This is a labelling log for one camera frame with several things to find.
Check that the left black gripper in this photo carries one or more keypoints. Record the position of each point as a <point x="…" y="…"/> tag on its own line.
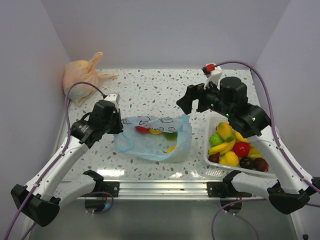
<point x="116" y="113"/>

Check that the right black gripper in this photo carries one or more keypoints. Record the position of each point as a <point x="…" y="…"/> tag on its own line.
<point x="195" y="92"/>

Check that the blue printed plastic bag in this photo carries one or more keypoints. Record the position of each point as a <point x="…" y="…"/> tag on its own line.
<point x="155" y="147"/>

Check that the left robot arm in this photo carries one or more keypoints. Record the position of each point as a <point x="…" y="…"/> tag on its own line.
<point x="39" y="199"/>

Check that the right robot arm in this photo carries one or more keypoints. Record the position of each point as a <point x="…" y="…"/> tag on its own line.
<point x="292" y="187"/>

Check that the green fruit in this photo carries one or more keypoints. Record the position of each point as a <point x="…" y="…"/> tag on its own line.
<point x="170" y="136"/>

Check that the red fruit in bag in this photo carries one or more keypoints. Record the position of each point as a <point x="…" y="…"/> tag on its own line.
<point x="142" y="130"/>

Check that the yellow fruit in bag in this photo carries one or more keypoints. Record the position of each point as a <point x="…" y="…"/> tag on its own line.
<point x="155" y="131"/>

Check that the orange tied plastic bag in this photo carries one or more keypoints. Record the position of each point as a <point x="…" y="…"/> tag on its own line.
<point x="81" y="79"/>

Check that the yellow orange mango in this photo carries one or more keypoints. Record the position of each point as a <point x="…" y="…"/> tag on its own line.
<point x="225" y="131"/>

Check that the green pear in basket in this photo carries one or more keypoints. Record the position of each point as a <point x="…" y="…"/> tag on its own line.
<point x="216" y="140"/>

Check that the yellow banana bunch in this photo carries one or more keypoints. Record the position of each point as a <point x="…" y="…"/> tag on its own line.
<point x="228" y="147"/>

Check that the dark red plum left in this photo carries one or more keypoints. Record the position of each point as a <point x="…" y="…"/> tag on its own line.
<point x="214" y="158"/>

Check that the dark red plum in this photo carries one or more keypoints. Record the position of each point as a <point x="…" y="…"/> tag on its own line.
<point x="261" y="165"/>
<point x="214" y="158"/>

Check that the yellow pear front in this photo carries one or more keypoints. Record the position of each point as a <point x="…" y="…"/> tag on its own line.
<point x="229" y="159"/>

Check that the white plastic basket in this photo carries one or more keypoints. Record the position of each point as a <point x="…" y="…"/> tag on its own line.
<point x="220" y="170"/>

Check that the red apple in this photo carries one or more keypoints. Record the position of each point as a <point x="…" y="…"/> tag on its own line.
<point x="241" y="149"/>

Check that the dark purple plum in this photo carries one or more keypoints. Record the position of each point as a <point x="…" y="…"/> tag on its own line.
<point x="247" y="163"/>

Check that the dark red plum right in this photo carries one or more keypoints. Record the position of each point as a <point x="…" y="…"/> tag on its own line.
<point x="261" y="165"/>

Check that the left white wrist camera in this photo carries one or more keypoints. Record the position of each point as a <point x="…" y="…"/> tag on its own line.
<point x="113" y="97"/>

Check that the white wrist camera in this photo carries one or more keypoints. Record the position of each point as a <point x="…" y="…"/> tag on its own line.
<point x="113" y="97"/>
<point x="212" y="73"/>

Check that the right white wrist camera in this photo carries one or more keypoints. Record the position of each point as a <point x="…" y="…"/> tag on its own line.
<point x="212" y="73"/>

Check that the aluminium frame rail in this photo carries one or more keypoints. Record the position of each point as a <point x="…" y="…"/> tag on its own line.
<point x="169" y="190"/>

